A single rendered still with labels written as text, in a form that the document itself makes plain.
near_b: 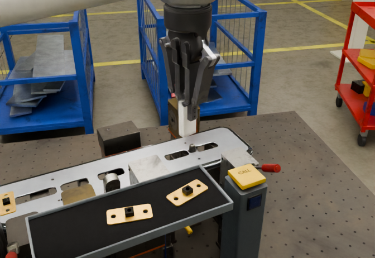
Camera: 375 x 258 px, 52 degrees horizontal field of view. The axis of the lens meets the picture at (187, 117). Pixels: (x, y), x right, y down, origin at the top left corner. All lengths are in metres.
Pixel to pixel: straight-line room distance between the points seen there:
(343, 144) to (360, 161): 0.23
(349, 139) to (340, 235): 1.94
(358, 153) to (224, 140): 2.04
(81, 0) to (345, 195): 1.35
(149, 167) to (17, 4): 0.61
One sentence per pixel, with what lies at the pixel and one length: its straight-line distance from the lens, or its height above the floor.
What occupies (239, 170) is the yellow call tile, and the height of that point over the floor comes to 1.16.
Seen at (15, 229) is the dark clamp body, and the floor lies 1.08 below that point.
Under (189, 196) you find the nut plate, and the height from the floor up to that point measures 1.16.
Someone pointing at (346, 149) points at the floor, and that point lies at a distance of 3.19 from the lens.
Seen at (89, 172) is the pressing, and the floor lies 1.00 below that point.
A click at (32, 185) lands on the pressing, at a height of 1.00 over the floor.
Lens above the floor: 1.68
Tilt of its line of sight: 30 degrees down
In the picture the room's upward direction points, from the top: straight up
